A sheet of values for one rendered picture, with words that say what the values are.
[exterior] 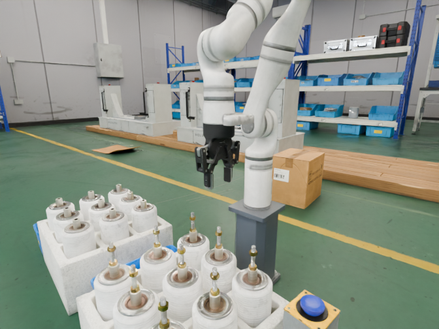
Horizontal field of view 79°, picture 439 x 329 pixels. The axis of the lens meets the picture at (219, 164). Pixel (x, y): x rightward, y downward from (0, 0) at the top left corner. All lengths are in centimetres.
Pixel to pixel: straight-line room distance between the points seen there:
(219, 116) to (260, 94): 24
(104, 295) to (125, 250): 32
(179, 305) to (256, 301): 17
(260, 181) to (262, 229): 16
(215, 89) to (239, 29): 13
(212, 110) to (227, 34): 15
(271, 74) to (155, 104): 318
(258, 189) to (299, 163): 78
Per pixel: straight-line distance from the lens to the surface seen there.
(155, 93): 388
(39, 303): 117
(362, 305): 110
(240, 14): 64
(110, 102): 511
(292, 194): 170
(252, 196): 89
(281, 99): 255
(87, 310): 79
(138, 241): 103
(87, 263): 99
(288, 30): 78
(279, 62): 78
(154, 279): 77
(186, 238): 84
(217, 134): 60
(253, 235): 92
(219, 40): 58
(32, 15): 719
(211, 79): 60
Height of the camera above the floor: 68
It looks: 15 degrees down
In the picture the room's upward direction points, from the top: straight up
